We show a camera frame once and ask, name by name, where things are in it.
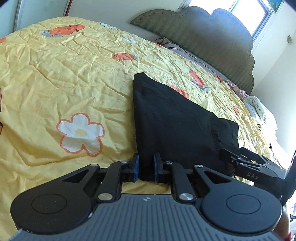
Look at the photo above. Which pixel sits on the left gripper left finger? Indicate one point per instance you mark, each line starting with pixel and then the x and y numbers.
pixel 105 183

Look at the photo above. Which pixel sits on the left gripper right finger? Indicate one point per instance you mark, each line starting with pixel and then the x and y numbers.
pixel 187 184

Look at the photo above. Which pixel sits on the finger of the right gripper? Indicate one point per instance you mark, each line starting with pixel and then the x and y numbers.
pixel 228 156
pixel 258 161

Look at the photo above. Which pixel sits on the black pants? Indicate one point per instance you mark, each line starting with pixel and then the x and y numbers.
pixel 179 130

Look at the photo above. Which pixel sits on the person right hand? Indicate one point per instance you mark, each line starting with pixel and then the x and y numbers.
pixel 283 227

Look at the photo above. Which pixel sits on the light crumpled blanket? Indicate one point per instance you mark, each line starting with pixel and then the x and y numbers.
pixel 256 109

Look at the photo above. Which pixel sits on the yellow floral bed quilt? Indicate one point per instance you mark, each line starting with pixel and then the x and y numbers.
pixel 66 101

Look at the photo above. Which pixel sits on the striped pillow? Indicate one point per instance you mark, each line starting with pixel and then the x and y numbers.
pixel 190 56

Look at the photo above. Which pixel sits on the green padded headboard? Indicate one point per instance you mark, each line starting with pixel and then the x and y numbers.
pixel 218 38

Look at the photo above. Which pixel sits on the window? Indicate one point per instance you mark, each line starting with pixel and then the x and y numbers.
pixel 253 14

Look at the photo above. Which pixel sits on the white wardrobe sliding door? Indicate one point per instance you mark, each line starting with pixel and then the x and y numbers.
pixel 30 12

